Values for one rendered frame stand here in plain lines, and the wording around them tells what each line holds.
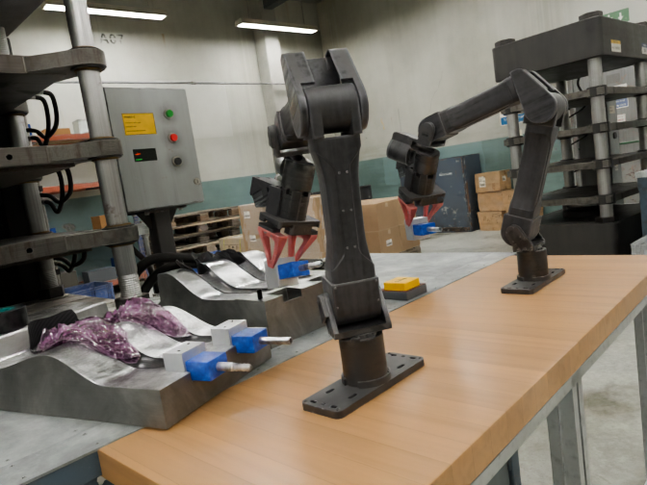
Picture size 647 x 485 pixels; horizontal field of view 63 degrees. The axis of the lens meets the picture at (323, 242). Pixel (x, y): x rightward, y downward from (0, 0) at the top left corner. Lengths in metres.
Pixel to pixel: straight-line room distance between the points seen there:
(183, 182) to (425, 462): 1.48
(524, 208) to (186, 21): 8.20
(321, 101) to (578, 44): 4.31
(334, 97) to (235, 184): 8.24
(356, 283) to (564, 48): 4.36
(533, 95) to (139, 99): 1.22
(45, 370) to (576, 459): 0.83
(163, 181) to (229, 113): 7.23
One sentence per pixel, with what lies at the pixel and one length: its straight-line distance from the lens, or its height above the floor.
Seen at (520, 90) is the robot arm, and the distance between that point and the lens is 1.19.
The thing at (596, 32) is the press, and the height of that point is 1.89.
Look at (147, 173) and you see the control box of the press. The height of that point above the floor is 1.19.
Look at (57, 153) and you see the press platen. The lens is 1.65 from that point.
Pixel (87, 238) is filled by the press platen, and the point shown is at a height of 1.02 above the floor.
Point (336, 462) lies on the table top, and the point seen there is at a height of 0.80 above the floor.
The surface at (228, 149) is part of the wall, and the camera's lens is 8.92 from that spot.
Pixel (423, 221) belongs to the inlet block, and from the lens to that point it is 1.40.
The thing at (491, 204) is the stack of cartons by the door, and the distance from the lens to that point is 7.95.
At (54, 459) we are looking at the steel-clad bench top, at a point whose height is 0.80.
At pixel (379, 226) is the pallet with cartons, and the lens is 5.72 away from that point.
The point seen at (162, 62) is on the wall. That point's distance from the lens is 8.70.
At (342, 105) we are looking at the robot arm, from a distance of 0.69.
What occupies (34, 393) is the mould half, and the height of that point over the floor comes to 0.84.
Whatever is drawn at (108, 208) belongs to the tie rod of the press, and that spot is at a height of 1.10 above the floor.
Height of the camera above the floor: 1.09
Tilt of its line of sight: 7 degrees down
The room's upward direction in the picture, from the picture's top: 8 degrees counter-clockwise
